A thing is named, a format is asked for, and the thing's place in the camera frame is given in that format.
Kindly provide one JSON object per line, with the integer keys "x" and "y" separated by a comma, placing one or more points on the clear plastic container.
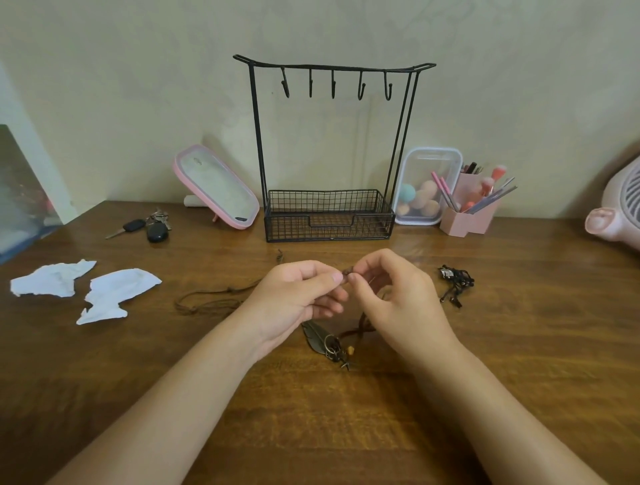
{"x": 427, "y": 161}

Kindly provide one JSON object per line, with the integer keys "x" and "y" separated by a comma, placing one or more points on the small peach makeup sponge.
{"x": 402, "y": 209}

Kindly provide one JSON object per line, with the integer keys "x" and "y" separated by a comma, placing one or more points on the pink framed table mirror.
{"x": 217, "y": 187}

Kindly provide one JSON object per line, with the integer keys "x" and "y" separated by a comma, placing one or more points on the coral tipped makeup brush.
{"x": 499, "y": 172}

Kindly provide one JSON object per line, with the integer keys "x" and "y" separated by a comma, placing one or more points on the dark cosmetic pencils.
{"x": 472, "y": 168}

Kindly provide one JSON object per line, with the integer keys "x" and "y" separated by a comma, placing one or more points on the white crumpled paper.
{"x": 120, "y": 287}
{"x": 50, "y": 280}

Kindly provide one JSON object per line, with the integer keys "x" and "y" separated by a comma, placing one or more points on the black oval key fob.
{"x": 157, "y": 233}

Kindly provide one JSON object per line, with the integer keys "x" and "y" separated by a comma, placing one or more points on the grey purple pencil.
{"x": 491, "y": 200}

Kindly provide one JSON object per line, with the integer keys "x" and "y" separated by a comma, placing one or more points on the person's left hand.
{"x": 285, "y": 300}

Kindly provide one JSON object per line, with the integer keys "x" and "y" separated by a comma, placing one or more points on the pink brush holder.
{"x": 465, "y": 225}

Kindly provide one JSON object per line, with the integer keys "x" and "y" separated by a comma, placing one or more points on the pink makeup brush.
{"x": 487, "y": 186}

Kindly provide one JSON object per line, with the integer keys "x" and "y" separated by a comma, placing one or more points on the pink pig shaped desk fan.
{"x": 620, "y": 215}

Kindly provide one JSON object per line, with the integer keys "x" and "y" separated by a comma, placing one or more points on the black headed car key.
{"x": 134, "y": 225}

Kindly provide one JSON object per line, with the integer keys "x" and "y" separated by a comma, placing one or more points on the person's right forearm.
{"x": 500, "y": 429}

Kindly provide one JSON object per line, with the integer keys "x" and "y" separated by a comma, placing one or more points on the person's left forearm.
{"x": 160, "y": 414}

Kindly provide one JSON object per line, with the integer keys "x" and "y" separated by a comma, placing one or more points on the person's right hand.
{"x": 405, "y": 310}

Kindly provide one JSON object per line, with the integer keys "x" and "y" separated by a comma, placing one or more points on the silver key bunch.
{"x": 160, "y": 216}

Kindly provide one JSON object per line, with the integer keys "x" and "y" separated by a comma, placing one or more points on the teal makeup sponge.
{"x": 407, "y": 192}

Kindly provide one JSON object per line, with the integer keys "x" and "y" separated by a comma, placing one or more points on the pink pen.
{"x": 438, "y": 183}
{"x": 447, "y": 191}

